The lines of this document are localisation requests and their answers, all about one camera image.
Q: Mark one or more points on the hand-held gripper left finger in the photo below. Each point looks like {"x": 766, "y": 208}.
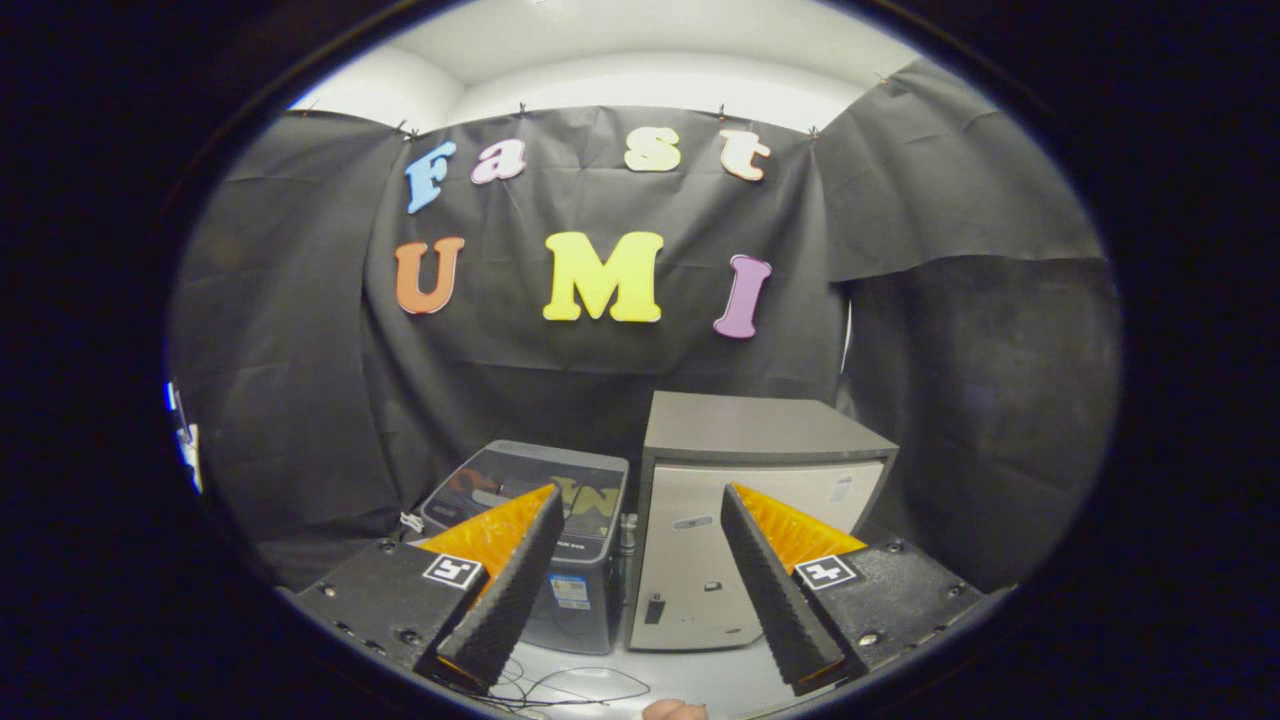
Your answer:
{"x": 510, "y": 590}

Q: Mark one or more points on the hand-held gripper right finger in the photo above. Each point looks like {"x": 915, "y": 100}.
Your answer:
{"x": 770, "y": 590}

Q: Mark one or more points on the grey washing machine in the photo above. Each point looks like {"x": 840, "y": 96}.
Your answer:
{"x": 590, "y": 615}

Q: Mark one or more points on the dark washing machine lid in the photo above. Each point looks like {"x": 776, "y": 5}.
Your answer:
{"x": 590, "y": 490}

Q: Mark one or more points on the silver cabinet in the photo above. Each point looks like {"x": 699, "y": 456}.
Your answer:
{"x": 690, "y": 560}

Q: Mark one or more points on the white cloth tie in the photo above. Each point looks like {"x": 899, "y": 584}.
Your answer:
{"x": 411, "y": 522}

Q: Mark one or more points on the black backdrop cloth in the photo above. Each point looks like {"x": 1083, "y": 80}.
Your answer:
{"x": 600, "y": 370}

